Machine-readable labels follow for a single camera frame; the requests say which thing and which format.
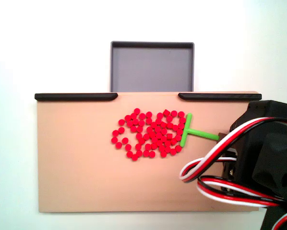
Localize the red granule pile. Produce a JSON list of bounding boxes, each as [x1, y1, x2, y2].
[[111, 107, 187, 161]]

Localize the black edge rail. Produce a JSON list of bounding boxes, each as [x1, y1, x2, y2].
[[34, 92, 119, 102], [178, 92, 263, 102]]

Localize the beige flat board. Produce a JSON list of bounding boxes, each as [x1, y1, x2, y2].
[[35, 91, 262, 213]]

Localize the grey tray container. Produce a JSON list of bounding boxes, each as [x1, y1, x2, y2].
[[109, 40, 195, 93]]

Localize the red white black servo cable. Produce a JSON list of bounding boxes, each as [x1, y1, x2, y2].
[[197, 175, 287, 207], [179, 116, 287, 184]]

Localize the green T-shaped pusher tool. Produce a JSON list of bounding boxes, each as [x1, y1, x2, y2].
[[180, 113, 230, 148]]

